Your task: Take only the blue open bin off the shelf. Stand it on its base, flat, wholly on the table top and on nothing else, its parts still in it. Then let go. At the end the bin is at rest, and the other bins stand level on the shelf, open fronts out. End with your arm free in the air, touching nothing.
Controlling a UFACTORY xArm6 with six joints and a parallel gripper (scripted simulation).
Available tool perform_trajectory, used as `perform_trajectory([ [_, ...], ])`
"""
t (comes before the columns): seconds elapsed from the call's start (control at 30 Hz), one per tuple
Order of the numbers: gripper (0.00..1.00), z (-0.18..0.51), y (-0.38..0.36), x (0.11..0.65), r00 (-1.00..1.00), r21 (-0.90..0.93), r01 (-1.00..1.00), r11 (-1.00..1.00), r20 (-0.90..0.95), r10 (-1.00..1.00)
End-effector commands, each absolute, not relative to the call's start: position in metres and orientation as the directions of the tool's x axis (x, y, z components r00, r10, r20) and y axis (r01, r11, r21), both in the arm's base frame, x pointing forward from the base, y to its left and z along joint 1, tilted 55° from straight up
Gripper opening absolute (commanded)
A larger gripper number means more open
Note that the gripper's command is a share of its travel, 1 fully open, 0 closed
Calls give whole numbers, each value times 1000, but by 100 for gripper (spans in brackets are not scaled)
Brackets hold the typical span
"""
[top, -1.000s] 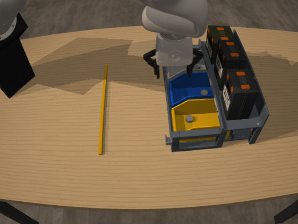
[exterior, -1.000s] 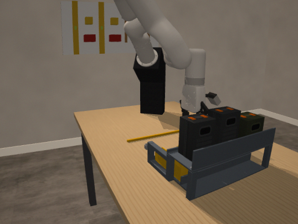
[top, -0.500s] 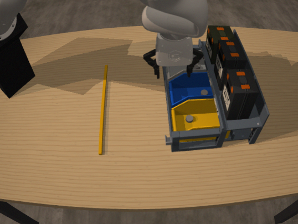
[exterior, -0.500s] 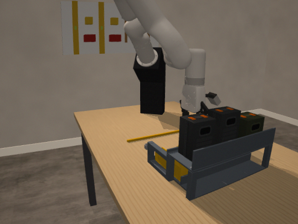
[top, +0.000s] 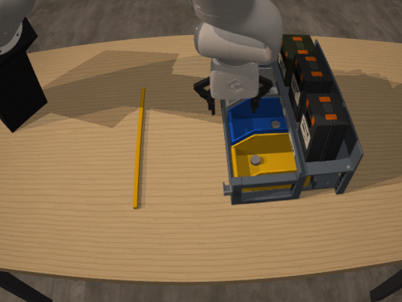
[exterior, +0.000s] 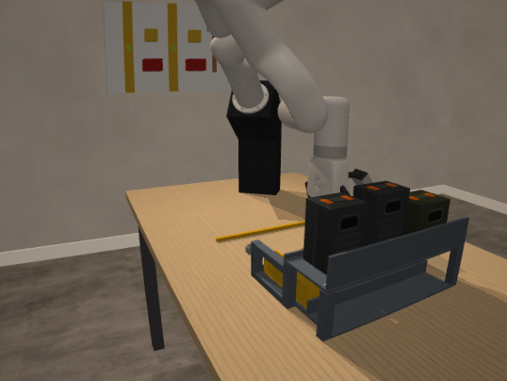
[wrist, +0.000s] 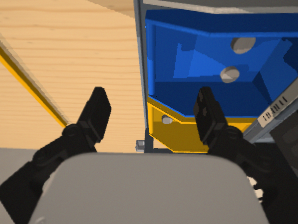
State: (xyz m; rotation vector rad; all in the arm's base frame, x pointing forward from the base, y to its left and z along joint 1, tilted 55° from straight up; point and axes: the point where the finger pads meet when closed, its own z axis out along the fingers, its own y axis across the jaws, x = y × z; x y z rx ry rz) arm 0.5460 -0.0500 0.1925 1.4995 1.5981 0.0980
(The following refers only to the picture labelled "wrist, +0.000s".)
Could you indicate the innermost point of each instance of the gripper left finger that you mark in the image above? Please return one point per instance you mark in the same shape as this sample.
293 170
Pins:
21 192

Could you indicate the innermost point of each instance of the yellow bar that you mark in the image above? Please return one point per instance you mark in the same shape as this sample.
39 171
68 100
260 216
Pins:
17 73

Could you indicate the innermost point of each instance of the blue bin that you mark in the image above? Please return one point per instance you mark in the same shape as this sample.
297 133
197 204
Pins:
189 49

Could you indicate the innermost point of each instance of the black case with orange latches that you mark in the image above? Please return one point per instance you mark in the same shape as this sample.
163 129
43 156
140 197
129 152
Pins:
280 160
285 136

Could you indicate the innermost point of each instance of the yellow open bin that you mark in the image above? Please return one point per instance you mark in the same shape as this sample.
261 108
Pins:
182 134

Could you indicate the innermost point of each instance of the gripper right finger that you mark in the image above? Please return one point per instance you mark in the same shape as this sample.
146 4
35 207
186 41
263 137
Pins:
280 202

